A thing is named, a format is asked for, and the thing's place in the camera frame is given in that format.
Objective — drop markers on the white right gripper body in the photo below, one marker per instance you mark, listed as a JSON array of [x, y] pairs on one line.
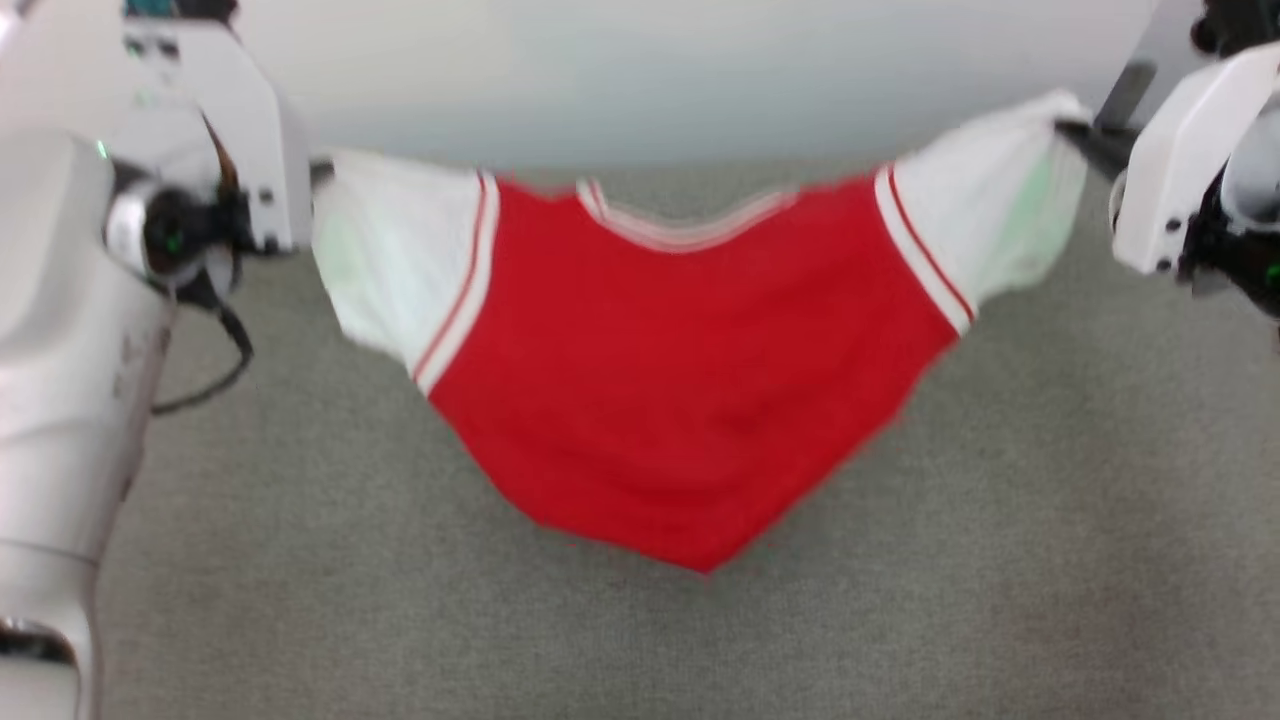
[[1180, 170]]

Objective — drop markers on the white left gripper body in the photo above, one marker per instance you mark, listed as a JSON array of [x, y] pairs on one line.
[[250, 130]]

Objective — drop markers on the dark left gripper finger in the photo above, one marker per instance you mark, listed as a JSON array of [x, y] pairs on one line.
[[322, 173]]

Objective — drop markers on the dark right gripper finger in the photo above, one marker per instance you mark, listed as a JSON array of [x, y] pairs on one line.
[[1100, 148]]

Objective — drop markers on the red and white shirt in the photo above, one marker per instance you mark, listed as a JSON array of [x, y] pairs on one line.
[[680, 380]]

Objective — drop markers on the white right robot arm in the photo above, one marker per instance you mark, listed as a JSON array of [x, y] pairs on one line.
[[1256, 172]]

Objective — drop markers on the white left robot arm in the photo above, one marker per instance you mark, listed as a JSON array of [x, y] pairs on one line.
[[60, 400]]

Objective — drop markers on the dark metal leg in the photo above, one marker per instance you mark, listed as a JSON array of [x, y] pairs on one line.
[[1128, 92]]

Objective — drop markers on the white panel with screws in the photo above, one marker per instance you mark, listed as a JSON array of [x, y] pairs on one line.
[[1172, 38]]

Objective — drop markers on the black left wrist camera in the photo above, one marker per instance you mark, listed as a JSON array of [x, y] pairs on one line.
[[180, 9]]

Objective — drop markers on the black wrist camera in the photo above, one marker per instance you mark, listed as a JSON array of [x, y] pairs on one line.
[[180, 9], [1235, 25]]

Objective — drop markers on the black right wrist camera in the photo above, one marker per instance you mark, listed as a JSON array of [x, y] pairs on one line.
[[1235, 25]]

